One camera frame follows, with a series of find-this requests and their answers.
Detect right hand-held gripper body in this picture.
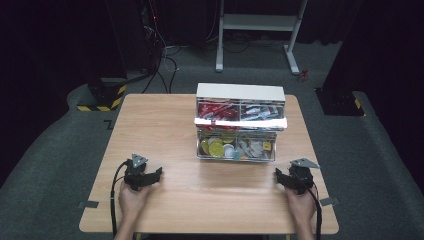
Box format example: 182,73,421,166
287,157,321,196

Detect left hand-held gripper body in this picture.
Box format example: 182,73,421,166
123,153,153,192

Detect clear organizer box white lid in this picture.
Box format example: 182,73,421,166
193,82,288,163

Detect person's left hand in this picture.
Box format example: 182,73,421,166
117,181,152,218

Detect person's right hand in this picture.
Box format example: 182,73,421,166
284,186,318,223

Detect grey tape tab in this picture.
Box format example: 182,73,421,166
77,200,100,210
319,196,341,207

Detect heap of small pale packets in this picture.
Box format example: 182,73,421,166
235,138,275,160

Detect heap of round foil capsules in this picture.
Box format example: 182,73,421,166
199,134,238,160

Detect pile of silver sachets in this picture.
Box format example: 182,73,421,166
240,103,285,122

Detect black base yellow tape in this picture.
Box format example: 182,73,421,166
314,87,365,117

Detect black base yellow striped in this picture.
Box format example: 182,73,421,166
76,77,129,113

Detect pile of red stick sachets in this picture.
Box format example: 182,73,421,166
197,101,241,132

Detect small red floor object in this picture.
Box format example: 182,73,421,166
297,68,311,83

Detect white metal stand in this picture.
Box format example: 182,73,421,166
215,0,310,76

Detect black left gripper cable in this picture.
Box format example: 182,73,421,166
109,160,130,239

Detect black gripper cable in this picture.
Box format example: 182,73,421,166
109,160,130,239
298,178,323,240

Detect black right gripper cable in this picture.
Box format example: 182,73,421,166
298,178,323,240

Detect bundle of floor cables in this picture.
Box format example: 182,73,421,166
141,24,182,95

